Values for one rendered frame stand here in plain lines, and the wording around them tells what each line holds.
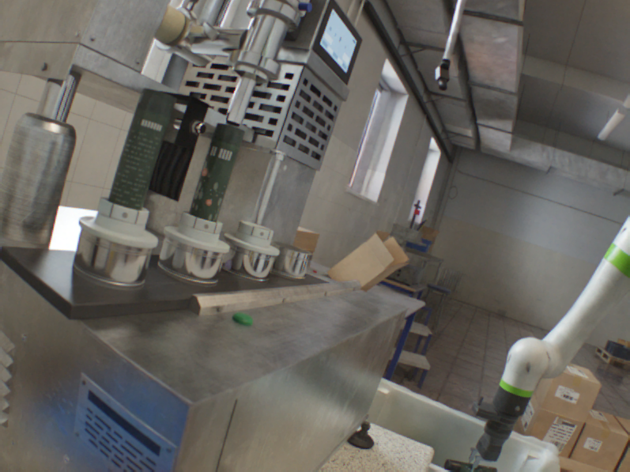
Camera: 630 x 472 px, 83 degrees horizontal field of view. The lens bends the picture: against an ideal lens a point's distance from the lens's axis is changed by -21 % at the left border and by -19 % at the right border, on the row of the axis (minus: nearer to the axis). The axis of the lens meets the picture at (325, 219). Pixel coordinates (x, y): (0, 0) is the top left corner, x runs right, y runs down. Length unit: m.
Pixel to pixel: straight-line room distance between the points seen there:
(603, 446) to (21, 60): 3.03
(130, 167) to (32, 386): 0.20
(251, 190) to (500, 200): 10.15
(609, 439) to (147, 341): 2.83
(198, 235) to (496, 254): 10.23
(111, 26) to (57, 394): 0.33
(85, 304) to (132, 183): 0.11
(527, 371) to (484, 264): 9.50
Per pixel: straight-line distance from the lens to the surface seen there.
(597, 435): 2.94
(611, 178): 9.89
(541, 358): 1.11
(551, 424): 2.83
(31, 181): 0.46
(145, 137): 0.36
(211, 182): 0.44
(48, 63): 0.46
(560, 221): 10.74
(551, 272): 10.66
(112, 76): 0.45
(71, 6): 0.48
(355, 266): 2.13
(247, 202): 0.62
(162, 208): 0.74
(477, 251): 10.57
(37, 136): 0.46
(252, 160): 0.63
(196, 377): 0.28
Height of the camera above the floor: 1.15
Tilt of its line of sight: 2 degrees down
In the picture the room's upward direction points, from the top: 18 degrees clockwise
